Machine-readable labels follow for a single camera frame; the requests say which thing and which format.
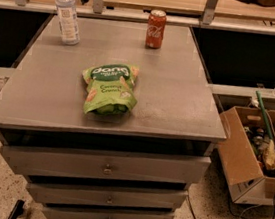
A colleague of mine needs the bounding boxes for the clear plastic water bottle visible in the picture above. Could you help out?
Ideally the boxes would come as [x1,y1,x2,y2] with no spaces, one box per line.
[55,0,80,45]

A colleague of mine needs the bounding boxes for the grey drawer cabinet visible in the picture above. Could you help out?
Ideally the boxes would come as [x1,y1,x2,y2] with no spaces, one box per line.
[0,18,225,213]

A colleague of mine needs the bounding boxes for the green snack bag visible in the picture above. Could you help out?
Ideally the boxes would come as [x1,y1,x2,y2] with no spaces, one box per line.
[82,64,139,115]

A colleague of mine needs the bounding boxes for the top grey drawer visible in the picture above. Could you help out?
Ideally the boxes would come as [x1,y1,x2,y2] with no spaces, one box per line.
[0,145,210,184]

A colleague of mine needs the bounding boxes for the grey drawer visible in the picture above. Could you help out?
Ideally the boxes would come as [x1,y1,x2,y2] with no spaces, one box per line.
[26,183,188,210]
[0,145,210,184]
[42,207,174,219]

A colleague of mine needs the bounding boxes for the orange soda can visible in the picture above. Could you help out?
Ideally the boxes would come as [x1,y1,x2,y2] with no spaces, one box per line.
[145,9,167,49]

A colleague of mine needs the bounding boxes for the bottom grey drawer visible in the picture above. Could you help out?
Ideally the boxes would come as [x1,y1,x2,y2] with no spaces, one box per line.
[42,207,174,219]

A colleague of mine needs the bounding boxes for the middle grey drawer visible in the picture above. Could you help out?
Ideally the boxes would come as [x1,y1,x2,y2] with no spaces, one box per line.
[26,183,188,210]

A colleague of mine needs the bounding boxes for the cardboard box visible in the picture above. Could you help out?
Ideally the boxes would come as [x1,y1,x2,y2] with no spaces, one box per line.
[217,106,275,206]

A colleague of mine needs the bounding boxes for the green handled brush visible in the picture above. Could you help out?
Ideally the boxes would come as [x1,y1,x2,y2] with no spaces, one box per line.
[256,90,275,172]

